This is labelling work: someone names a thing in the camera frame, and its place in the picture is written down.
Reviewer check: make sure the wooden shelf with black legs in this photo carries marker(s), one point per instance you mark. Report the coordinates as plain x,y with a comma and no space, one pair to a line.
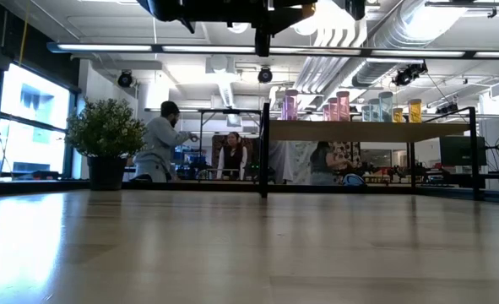
359,131

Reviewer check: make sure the black bar with light strips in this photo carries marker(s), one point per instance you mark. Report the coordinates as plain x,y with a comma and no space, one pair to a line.
105,47

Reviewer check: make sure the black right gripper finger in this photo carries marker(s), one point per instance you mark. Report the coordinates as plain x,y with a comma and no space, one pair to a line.
354,8

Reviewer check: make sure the black ceiling spotlight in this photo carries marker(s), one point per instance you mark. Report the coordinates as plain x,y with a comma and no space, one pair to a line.
125,79
407,75
264,74
445,109

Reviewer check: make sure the grey spiral ventilation duct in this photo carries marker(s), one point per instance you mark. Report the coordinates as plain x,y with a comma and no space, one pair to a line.
375,72

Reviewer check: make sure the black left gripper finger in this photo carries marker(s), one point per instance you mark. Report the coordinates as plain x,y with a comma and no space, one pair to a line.
289,17

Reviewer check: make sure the purple translucent medicine bottle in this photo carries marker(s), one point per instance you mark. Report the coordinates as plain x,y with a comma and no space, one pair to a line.
283,110
291,105

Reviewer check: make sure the black computer monitor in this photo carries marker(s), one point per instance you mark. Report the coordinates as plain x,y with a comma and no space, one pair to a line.
462,150

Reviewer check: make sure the white ventilation duct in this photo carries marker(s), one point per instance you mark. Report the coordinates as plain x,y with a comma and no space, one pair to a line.
221,80

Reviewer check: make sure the white hanging cloth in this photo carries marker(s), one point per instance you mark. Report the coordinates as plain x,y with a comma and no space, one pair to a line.
293,162

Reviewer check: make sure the white ceiling pipes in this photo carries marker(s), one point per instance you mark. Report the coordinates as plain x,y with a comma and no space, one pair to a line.
316,74

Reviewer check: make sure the black desk frame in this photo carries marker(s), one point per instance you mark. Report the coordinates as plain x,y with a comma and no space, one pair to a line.
232,111

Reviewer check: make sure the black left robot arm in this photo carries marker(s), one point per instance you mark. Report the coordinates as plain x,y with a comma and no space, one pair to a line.
164,8

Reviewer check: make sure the patterned hanging cloth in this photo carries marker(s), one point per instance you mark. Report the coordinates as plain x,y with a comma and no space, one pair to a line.
352,158

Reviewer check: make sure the green plant in black pot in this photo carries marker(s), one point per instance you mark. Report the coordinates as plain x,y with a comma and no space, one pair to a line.
105,126

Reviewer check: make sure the blue and white helmet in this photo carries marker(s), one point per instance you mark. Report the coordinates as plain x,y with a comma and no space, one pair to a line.
352,180

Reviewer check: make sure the person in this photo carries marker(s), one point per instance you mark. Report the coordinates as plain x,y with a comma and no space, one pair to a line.
160,143
232,157
323,162

